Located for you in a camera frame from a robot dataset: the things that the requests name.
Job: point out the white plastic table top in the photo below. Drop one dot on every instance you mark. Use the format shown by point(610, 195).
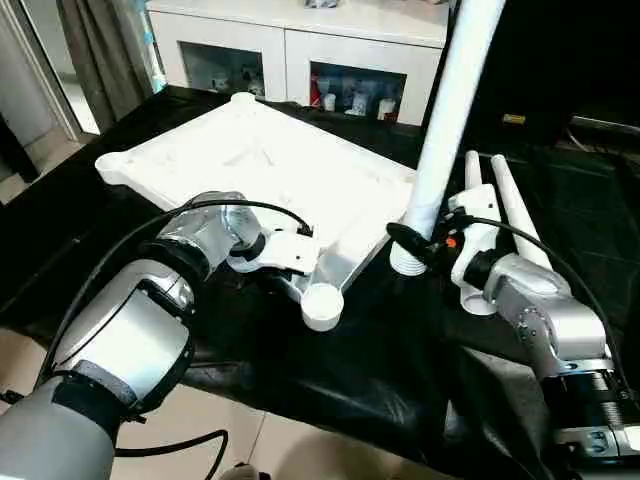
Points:
point(280, 160)

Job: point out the white plastic table leg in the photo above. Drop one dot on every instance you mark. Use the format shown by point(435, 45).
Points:
point(450, 100)
point(520, 210)
point(473, 170)

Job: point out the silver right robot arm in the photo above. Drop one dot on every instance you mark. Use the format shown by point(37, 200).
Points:
point(550, 315)

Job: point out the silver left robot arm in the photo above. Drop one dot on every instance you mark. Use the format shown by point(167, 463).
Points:
point(130, 325)

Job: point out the black plastic sheet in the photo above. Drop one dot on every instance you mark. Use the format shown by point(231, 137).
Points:
point(375, 360)

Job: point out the small tan label tag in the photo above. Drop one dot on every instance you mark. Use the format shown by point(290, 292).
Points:
point(514, 119)

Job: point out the black backdrop cloth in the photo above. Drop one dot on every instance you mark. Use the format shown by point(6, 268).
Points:
point(560, 50)

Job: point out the white glass-door cabinet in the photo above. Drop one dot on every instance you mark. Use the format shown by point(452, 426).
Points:
point(290, 30)

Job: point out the light blue strip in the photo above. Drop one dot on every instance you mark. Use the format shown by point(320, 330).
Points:
point(156, 55)

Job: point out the grey curtain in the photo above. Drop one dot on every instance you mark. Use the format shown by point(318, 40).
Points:
point(105, 50)

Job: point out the black furniture piece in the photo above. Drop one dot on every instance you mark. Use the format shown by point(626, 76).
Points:
point(17, 150)

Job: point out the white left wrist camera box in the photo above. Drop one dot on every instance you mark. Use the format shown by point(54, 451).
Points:
point(285, 252)

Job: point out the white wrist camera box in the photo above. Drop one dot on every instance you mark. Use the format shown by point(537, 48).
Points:
point(475, 210)
point(285, 252)

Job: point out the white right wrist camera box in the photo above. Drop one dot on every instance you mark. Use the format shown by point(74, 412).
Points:
point(475, 210)

